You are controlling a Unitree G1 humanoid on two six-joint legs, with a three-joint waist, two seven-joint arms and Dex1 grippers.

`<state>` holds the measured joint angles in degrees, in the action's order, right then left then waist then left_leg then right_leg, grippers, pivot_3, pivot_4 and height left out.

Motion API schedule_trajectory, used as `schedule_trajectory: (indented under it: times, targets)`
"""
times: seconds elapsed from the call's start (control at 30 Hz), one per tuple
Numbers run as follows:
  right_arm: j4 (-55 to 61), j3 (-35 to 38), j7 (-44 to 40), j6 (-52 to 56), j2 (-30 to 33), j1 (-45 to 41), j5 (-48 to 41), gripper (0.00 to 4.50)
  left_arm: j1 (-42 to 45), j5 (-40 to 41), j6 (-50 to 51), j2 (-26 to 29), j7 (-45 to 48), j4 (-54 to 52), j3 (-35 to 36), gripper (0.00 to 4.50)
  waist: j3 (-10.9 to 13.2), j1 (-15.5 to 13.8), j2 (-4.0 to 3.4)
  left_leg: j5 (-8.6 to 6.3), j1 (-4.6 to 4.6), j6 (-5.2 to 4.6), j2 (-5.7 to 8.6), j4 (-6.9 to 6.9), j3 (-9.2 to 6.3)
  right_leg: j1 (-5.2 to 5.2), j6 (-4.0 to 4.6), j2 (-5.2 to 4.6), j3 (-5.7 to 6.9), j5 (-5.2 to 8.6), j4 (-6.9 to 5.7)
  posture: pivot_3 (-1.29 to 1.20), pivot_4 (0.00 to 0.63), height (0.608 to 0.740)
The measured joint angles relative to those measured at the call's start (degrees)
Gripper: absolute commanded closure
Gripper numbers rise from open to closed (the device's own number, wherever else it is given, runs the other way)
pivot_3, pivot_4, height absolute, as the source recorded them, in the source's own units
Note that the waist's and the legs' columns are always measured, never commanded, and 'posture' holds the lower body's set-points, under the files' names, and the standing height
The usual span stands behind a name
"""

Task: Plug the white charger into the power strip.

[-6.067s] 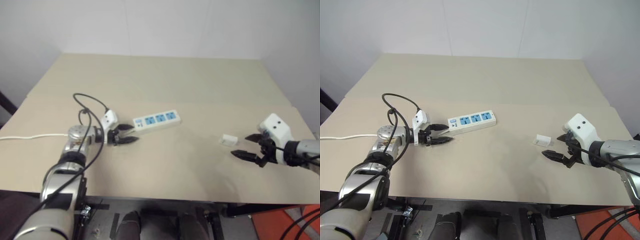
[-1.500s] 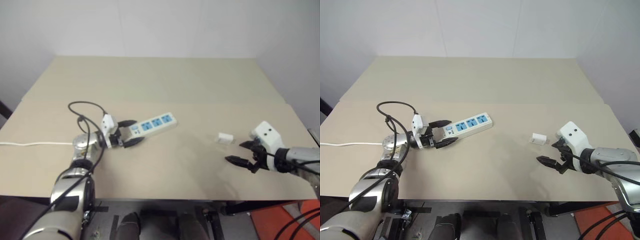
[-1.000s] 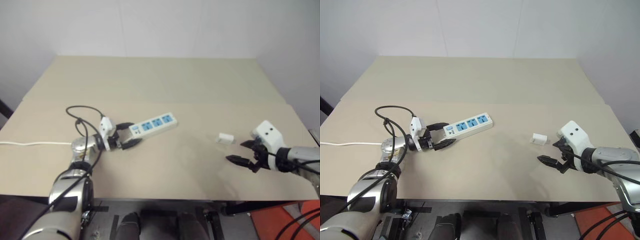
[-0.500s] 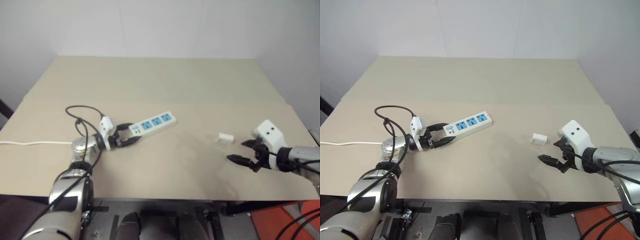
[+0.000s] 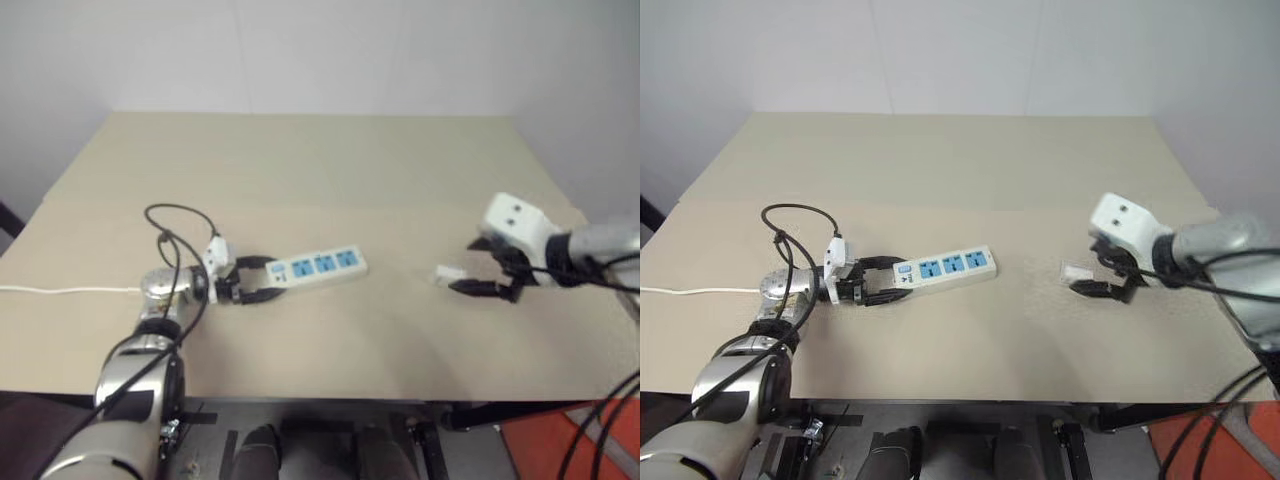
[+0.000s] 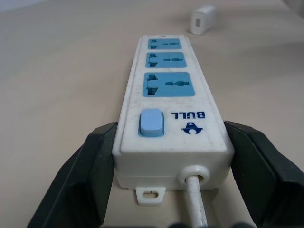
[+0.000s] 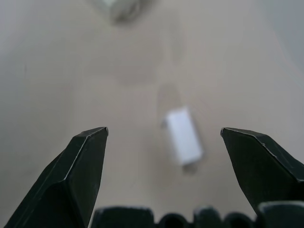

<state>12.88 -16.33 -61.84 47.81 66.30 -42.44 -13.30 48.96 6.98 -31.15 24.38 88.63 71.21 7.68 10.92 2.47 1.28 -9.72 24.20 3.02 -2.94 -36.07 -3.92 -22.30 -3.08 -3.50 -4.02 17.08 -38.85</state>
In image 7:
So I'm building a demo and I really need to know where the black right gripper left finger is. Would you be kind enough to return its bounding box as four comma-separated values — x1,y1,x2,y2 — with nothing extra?
0,126,109,228

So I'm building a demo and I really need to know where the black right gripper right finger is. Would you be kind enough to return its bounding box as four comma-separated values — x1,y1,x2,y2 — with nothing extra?
220,127,304,216

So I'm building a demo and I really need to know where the white charger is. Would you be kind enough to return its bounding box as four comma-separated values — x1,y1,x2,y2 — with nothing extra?
161,106,205,175

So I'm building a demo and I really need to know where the white power strip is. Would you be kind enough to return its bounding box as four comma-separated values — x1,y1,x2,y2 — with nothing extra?
86,0,156,26

